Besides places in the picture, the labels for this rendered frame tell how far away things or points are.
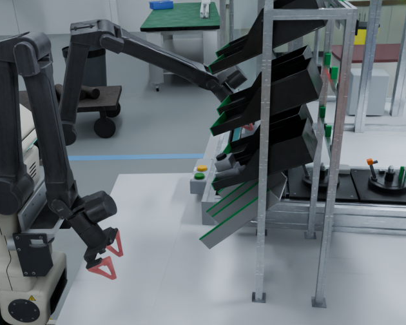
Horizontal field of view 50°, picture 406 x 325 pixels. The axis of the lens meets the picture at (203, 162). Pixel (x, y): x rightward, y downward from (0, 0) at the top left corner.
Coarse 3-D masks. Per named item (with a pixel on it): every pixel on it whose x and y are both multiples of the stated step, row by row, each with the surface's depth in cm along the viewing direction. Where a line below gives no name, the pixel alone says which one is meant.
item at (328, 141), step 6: (330, 6) 118; (342, 24) 97; (324, 66) 126; (330, 66) 122; (330, 78) 113; (336, 84) 106; (336, 90) 102; (336, 96) 101; (324, 120) 129; (324, 132) 121; (324, 138) 120; (330, 138) 117; (330, 144) 113; (330, 156) 108
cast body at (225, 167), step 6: (222, 156) 118; (228, 156) 119; (216, 162) 119; (222, 162) 118; (228, 162) 117; (234, 162) 120; (222, 168) 119; (228, 168) 118; (234, 168) 118; (240, 168) 119; (216, 174) 120; (222, 174) 120; (228, 174) 119; (234, 174) 118
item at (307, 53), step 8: (304, 48) 122; (280, 56) 125; (288, 56) 124; (296, 56) 123; (304, 56) 111; (312, 56) 121; (272, 64) 126; (280, 64) 113; (288, 64) 112; (272, 72) 115; (256, 80) 117; (248, 88) 132; (256, 88) 118; (232, 96) 134; (240, 96) 134; (248, 96) 119; (224, 104) 129; (232, 104) 122; (240, 104) 121
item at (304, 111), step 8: (304, 104) 126; (288, 112) 131; (296, 112) 130; (304, 112) 123; (272, 120) 134; (280, 120) 133; (288, 120) 119; (296, 120) 118; (312, 120) 129; (272, 128) 121; (248, 136) 139; (256, 136) 124; (232, 144) 142; (240, 144) 141; (248, 144) 126; (256, 144) 125; (224, 152) 136; (232, 152) 138; (240, 152) 128; (248, 152) 127
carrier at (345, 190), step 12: (300, 168) 176; (312, 168) 176; (324, 168) 162; (348, 168) 170; (288, 180) 168; (300, 180) 167; (324, 180) 162; (348, 180) 166; (300, 192) 159; (324, 192) 158; (336, 192) 158; (348, 192) 158
